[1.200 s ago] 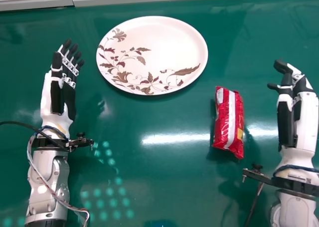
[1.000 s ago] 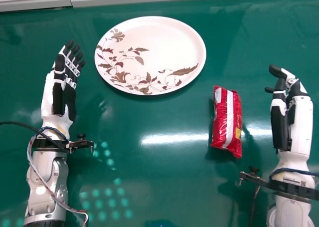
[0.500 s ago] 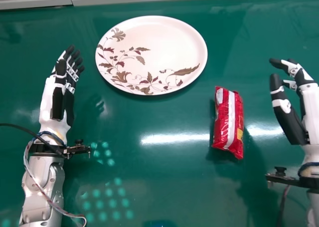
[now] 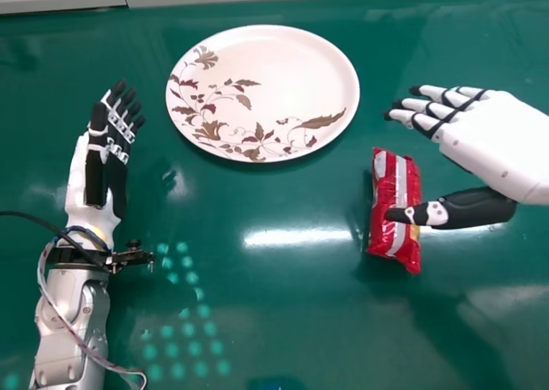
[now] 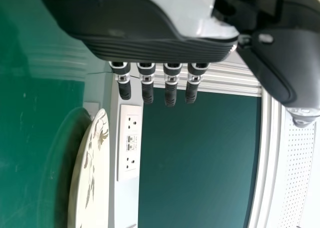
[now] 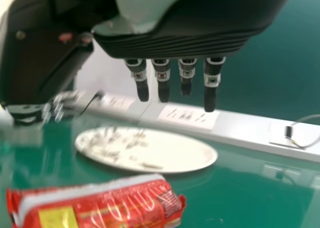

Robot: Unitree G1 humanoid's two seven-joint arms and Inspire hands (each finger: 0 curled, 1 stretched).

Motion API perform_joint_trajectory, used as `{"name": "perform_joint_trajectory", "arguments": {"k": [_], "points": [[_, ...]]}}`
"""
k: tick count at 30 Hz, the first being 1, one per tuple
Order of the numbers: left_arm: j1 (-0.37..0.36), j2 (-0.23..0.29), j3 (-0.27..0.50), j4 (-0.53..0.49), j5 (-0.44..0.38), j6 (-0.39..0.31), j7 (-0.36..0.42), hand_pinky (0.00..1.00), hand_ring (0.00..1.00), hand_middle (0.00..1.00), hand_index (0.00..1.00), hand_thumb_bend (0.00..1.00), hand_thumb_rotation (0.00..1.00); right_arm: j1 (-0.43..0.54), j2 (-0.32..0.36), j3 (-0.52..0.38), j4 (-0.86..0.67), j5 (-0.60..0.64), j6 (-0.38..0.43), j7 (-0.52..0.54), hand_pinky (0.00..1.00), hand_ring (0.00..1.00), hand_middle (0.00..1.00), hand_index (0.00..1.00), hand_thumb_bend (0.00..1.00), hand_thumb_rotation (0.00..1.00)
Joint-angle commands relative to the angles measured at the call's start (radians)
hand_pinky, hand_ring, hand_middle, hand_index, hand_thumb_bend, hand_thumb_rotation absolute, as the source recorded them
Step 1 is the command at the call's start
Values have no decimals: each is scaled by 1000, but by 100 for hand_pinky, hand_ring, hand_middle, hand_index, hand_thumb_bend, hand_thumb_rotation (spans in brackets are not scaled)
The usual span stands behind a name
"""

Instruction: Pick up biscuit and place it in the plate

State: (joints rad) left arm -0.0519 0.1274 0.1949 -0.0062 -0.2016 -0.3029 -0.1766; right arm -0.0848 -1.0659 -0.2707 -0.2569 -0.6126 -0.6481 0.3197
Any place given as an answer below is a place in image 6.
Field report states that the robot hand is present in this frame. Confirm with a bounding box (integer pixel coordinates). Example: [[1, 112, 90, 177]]
[[0, 0, 294, 125], [41, 90, 86, 124]]

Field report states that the red biscuit packet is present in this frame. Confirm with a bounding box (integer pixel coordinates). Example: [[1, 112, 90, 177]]
[[6, 173, 187, 228]]

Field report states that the plate with brown leaf pattern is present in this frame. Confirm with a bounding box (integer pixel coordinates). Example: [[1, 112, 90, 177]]
[[74, 126, 219, 175]]

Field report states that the white socket strip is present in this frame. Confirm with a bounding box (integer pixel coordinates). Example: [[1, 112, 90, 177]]
[[157, 104, 221, 131], [269, 119, 320, 150], [99, 94, 137, 111]]

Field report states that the grey cable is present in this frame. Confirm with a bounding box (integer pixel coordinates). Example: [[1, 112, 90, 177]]
[[290, 114, 320, 149]]

